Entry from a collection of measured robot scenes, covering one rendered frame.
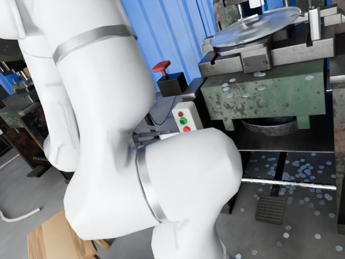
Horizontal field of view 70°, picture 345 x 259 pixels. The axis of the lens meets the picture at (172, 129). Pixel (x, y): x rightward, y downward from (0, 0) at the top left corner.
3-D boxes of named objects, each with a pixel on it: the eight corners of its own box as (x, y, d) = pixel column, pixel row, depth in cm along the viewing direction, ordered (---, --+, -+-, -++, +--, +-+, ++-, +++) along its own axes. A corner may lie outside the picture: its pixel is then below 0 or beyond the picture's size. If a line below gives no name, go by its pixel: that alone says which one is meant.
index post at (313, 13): (321, 39, 74) (319, 5, 70) (309, 41, 76) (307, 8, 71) (321, 35, 76) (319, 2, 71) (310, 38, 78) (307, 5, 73)
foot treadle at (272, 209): (284, 232, 92) (282, 224, 89) (256, 227, 97) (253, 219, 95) (298, 134, 131) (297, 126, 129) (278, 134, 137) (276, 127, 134)
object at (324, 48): (335, 57, 75) (334, 37, 72) (201, 77, 100) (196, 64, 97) (334, 25, 95) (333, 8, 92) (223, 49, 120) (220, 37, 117)
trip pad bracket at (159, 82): (192, 119, 100) (175, 75, 91) (172, 120, 106) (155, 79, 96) (197, 111, 105) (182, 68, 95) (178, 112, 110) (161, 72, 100)
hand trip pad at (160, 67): (170, 85, 94) (162, 67, 90) (157, 87, 97) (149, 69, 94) (177, 76, 99) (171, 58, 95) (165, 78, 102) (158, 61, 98)
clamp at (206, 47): (240, 44, 97) (233, 18, 92) (201, 53, 106) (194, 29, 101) (243, 39, 101) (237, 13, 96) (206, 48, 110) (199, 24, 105)
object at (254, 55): (272, 86, 73) (265, 41, 66) (227, 91, 81) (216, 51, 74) (284, 52, 90) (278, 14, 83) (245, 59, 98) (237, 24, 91)
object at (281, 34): (290, 38, 84) (289, 29, 82) (233, 50, 95) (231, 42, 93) (294, 23, 94) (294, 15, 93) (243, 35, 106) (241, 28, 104)
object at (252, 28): (197, 55, 81) (196, 52, 81) (225, 25, 100) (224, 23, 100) (294, 30, 64) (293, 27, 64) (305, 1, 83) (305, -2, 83)
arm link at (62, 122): (22, 30, 53) (53, 128, 76) (11, 85, 41) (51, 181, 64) (77, 30, 56) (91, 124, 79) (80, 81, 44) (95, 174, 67)
